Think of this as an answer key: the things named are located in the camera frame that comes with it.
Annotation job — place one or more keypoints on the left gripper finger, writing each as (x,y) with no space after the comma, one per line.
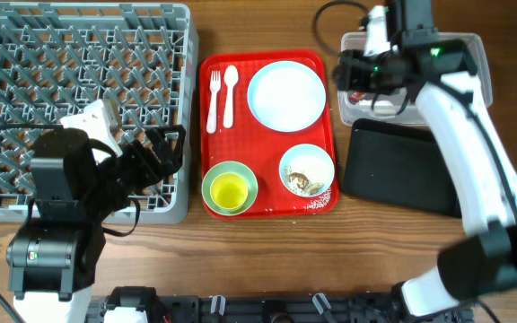
(172,147)
(154,135)

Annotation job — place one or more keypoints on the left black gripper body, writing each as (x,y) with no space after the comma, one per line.
(120,177)

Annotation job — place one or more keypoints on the white plastic spoon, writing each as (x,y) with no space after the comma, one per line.
(231,77)

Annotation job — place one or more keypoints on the light green bowl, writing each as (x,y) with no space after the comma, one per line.
(234,167)

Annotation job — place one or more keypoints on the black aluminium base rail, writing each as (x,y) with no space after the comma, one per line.
(361,307)

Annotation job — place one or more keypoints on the large light blue plate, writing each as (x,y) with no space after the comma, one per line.
(286,96)

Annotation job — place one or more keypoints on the black rectangular waste tray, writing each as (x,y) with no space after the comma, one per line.
(398,165)

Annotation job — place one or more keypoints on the yellow plastic cup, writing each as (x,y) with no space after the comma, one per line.
(229,191)

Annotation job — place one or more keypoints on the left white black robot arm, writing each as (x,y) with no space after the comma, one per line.
(79,182)

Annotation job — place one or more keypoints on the red snack wrapper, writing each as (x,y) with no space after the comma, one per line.
(355,97)

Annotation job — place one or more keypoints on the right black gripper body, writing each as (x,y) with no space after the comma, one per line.
(370,76)

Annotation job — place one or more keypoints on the white plastic fork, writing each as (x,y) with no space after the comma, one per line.
(214,86)

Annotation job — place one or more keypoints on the spilled rice on tray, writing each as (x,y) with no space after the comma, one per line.
(320,202)

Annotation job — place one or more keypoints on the grey plastic dishwasher rack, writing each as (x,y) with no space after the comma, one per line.
(57,58)

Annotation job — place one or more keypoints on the clear plastic waste bin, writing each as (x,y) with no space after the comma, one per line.
(386,107)

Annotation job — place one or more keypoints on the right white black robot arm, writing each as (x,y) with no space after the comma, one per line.
(441,80)

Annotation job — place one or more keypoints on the red plastic serving tray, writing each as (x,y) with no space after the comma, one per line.
(256,146)

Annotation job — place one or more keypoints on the brown food scraps with rice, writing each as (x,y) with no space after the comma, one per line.
(298,183)

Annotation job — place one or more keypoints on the small light blue bowl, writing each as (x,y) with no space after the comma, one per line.
(314,161)

